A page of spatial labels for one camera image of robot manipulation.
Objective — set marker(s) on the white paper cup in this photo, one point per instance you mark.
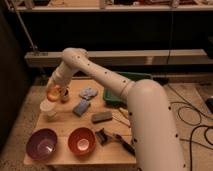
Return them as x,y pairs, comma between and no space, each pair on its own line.
48,108

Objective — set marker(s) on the small metal cup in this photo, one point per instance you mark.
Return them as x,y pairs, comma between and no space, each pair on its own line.
64,96

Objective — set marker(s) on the red orange bowl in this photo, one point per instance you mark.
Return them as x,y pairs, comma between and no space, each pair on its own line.
81,141

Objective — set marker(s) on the black binder clip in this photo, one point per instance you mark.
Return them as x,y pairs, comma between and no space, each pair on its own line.
103,137

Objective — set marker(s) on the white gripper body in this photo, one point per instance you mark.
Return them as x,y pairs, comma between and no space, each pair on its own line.
51,83

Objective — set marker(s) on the grey rectangular block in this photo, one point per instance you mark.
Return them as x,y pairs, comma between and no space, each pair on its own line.
101,117

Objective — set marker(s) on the black handled tool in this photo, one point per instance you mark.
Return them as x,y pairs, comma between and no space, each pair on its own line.
125,145

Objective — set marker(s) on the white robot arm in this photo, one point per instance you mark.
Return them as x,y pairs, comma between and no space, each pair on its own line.
154,132

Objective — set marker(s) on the metal shelf rail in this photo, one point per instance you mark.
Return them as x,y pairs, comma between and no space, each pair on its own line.
126,58

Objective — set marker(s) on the banana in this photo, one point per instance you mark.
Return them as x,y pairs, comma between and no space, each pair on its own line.
124,112

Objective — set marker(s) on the grey blue cloth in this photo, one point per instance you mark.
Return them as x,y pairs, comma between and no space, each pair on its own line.
88,93

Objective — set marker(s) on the yellow red apple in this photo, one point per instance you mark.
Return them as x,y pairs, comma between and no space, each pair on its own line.
53,94

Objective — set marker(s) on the green plastic tray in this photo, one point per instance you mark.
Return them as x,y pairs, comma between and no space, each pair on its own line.
112,100

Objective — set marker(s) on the purple bowl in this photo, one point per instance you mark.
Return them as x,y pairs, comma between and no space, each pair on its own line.
41,144

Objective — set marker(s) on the wooden board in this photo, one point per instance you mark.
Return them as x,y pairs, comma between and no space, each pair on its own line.
65,122

